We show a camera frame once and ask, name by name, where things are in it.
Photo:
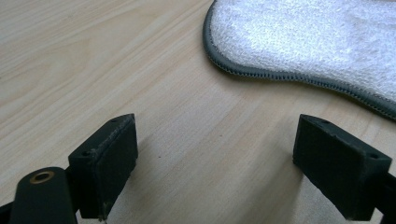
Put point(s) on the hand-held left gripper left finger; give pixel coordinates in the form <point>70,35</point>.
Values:
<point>106,174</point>

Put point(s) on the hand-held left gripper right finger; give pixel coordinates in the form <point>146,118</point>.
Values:
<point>336,174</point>

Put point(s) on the white towel with grey trim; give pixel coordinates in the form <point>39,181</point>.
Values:
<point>305,37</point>

